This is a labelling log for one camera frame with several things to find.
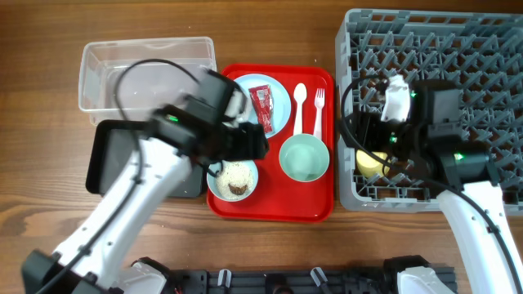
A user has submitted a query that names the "red serving tray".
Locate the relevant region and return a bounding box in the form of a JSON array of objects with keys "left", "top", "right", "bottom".
[{"left": 208, "top": 64, "right": 335, "bottom": 223}]

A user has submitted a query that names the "light blue plate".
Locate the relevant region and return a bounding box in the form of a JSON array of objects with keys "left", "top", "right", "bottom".
[{"left": 235, "top": 73, "right": 292, "bottom": 138}]

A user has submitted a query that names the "mint green bowl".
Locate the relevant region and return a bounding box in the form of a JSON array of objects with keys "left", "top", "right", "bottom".
[{"left": 279, "top": 134, "right": 330, "bottom": 183}]

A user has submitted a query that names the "white plastic spoon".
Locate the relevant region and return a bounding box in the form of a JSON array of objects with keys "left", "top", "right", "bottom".
[{"left": 293, "top": 82, "right": 307, "bottom": 135}]

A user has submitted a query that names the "yellow cup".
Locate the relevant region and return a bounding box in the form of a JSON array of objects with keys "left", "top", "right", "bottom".
[{"left": 355, "top": 150, "right": 390, "bottom": 178}]

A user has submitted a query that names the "pink plastic fork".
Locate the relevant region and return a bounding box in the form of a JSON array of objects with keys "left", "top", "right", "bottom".
[{"left": 313, "top": 88, "right": 325, "bottom": 140}]

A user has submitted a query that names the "black waste tray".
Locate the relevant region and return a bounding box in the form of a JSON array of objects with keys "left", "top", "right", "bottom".
[{"left": 85, "top": 120, "right": 207, "bottom": 198}]

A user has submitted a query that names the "clear plastic bin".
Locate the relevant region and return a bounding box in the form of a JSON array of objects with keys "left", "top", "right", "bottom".
[{"left": 78, "top": 37, "right": 217, "bottom": 125}]

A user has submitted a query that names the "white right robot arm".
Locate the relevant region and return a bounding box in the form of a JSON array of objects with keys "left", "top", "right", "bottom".
[{"left": 341, "top": 75, "right": 522, "bottom": 293}]

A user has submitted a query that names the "red ketchup packet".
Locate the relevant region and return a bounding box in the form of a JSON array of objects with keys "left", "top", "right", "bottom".
[{"left": 248, "top": 85, "right": 273, "bottom": 133}]

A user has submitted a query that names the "grey dishwasher rack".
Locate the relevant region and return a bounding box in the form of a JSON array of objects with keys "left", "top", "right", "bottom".
[{"left": 335, "top": 9, "right": 522, "bottom": 216}]

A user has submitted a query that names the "small light blue bowl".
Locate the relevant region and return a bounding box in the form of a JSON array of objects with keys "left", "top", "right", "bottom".
[{"left": 207, "top": 160, "right": 258, "bottom": 203}]

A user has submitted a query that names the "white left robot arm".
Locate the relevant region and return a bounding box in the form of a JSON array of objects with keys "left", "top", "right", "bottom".
[{"left": 21, "top": 70, "right": 269, "bottom": 293}]

